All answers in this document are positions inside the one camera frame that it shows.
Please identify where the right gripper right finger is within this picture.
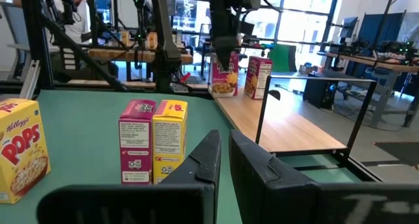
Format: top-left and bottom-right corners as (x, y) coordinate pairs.
(228, 129), (320, 224)

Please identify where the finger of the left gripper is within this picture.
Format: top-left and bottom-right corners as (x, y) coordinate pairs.
(212, 37), (242, 71)

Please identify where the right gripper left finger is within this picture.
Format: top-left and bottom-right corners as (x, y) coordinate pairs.
(160, 129), (222, 224)

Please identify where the pink Raisin Bran cereal box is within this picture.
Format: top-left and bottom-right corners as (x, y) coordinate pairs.
(211, 52), (240, 98)
(244, 56), (274, 100)
(118, 98), (157, 185)

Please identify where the yellow Corn Pops cereal box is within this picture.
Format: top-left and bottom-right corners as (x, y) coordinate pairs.
(0, 98), (52, 205)
(152, 99), (189, 185)

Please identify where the wooden shelf board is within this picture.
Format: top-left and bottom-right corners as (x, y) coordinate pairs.
(209, 86), (348, 155)

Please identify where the small tan cereal box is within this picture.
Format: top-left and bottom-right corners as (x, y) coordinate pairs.
(119, 29), (130, 48)
(147, 32), (158, 50)

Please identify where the wide display screen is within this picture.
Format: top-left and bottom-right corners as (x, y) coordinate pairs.
(172, 0), (210, 33)

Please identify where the black computer tower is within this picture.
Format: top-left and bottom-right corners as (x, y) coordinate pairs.
(302, 75), (338, 110)

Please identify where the neighbouring station wooden table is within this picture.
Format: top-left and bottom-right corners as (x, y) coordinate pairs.
(88, 48), (194, 65)

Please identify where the black computer monitor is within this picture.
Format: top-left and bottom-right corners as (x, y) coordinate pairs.
(338, 16), (359, 40)

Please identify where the person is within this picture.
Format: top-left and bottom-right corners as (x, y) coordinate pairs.
(12, 0), (92, 45)

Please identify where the blue partition panel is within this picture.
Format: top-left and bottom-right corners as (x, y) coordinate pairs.
(356, 12), (407, 71)

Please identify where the striped hazard tape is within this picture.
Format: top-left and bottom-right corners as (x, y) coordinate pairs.
(62, 46), (78, 71)

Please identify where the long wooden workbench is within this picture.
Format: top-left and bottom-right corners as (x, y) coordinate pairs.
(322, 50), (419, 130)

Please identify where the silver aluminium extrusion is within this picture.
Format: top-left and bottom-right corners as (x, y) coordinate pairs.
(19, 59), (42, 100)

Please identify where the grey office chair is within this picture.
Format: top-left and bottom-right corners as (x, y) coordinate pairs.
(0, 1), (37, 83)

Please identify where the black metal shelf frame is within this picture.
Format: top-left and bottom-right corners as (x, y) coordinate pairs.
(255, 73), (379, 166)

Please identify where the black aluminium table frame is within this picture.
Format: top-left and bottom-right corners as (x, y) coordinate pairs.
(0, 0), (384, 185)

